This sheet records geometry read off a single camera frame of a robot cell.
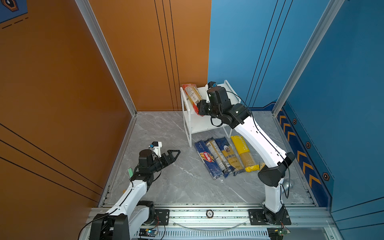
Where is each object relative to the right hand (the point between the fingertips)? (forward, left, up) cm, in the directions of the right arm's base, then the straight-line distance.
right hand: (197, 104), depth 73 cm
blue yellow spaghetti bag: (-9, -21, -34) cm, 41 cm away
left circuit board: (-48, +24, -38) cm, 66 cm away
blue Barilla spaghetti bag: (-13, -7, -33) cm, 36 cm away
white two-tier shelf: (+5, +1, -20) cm, 21 cm away
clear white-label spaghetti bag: (-7, -11, -34) cm, 36 cm away
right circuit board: (-48, -37, -38) cm, 72 cm away
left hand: (-13, +12, -24) cm, 30 cm away
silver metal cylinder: (-27, -49, -35) cm, 66 cm away
